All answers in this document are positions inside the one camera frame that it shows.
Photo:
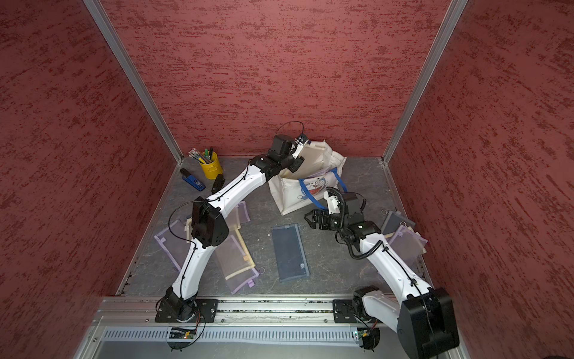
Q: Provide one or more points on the purple trim mesh pouch centre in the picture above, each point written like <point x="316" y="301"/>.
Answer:
<point x="238" y="216"/>

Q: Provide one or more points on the yellow pen cup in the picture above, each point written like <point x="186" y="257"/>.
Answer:
<point x="213" y="169"/>

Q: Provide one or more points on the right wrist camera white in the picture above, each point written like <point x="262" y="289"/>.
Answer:
<point x="333" y="198"/>

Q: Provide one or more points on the blue stapler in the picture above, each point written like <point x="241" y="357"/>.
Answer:
<point x="190" y="179"/>

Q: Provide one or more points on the left corner aluminium post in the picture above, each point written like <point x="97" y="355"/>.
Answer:
<point x="104" y="24"/>

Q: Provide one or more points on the pens in cup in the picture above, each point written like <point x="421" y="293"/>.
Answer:
<point x="204" y="157"/>

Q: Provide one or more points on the blue grey mesh pouch front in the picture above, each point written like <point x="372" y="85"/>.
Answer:
<point x="290" y="257"/>

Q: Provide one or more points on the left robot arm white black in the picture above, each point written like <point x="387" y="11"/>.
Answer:
<point x="209" y="227"/>

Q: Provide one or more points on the black stapler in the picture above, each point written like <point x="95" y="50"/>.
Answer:
<point x="218" y="183"/>

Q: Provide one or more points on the beige mesh pouch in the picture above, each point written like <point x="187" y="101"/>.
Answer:
<point x="317" y="157"/>

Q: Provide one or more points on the white canvas Doraemon tote bag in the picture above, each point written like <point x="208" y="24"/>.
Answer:
<point x="292" y="193"/>

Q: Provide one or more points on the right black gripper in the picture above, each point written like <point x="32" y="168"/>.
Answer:
<point x="323" y="215"/>

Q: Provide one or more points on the corner aluminium post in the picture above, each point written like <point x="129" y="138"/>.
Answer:
<point x="443" y="36"/>
<point x="104" y="24"/>

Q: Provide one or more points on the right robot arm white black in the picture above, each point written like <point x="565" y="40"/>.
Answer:
<point x="422" y="316"/>

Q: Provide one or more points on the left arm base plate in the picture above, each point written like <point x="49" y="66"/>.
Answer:
<point x="178" y="311"/>

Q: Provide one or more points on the right corner aluminium post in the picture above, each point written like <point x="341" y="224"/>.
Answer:
<point x="443" y="36"/>

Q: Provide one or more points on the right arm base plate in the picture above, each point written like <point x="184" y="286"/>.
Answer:
<point x="345" y="311"/>

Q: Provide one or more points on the aluminium front rail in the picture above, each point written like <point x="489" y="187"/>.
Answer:
<point x="311" y="310"/>

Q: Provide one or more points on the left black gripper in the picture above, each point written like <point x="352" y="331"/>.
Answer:
<point x="297" y="164"/>

